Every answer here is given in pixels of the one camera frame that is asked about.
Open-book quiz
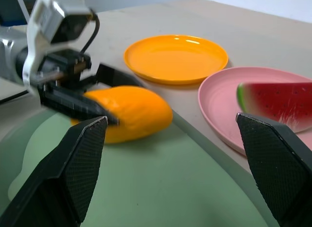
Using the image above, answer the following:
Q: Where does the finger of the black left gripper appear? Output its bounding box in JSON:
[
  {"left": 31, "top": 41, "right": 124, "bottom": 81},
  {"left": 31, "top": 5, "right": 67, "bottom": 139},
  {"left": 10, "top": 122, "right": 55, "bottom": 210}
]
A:
[
  {"left": 94, "top": 63, "right": 145, "bottom": 88},
  {"left": 40, "top": 84, "right": 120, "bottom": 126}
]

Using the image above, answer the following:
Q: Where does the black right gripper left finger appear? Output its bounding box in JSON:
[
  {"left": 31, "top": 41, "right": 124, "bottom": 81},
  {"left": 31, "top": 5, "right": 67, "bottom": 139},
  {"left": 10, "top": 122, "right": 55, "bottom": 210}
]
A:
[{"left": 0, "top": 116, "right": 109, "bottom": 227}]

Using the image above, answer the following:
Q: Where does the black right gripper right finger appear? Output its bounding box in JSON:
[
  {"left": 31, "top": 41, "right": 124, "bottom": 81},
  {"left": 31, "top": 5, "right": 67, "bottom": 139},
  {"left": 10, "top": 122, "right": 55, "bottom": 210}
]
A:
[{"left": 235, "top": 112, "right": 312, "bottom": 227}]

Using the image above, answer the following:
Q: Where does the orange toy mango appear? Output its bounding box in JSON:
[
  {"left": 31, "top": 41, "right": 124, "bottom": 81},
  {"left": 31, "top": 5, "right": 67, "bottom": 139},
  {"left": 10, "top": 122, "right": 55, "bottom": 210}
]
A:
[{"left": 70, "top": 85, "right": 174, "bottom": 144}]

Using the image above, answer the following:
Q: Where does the orange plastic plate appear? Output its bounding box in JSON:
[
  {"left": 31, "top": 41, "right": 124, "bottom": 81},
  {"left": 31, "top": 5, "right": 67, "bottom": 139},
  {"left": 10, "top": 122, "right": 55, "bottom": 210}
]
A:
[{"left": 123, "top": 34, "right": 230, "bottom": 85}]

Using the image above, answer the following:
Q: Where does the pink plastic plate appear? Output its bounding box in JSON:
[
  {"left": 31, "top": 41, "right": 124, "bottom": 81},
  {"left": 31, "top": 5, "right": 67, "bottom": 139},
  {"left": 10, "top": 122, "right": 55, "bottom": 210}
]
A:
[{"left": 197, "top": 66, "right": 312, "bottom": 157}]

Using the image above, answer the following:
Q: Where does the green plastic plate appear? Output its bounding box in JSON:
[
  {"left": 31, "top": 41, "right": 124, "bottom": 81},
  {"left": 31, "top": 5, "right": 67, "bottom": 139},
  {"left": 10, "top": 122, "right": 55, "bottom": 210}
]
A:
[{"left": 0, "top": 107, "right": 277, "bottom": 227}]

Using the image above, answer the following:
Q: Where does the toy watermelon slice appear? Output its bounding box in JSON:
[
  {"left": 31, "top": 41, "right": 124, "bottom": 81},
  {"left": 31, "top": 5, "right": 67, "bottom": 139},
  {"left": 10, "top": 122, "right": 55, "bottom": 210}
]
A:
[{"left": 236, "top": 82, "right": 312, "bottom": 134}]

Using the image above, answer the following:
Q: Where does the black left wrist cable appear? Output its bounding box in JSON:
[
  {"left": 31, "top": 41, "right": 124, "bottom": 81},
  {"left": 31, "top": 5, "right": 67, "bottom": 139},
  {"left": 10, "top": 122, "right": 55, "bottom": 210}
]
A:
[{"left": 79, "top": 11, "right": 101, "bottom": 56}]

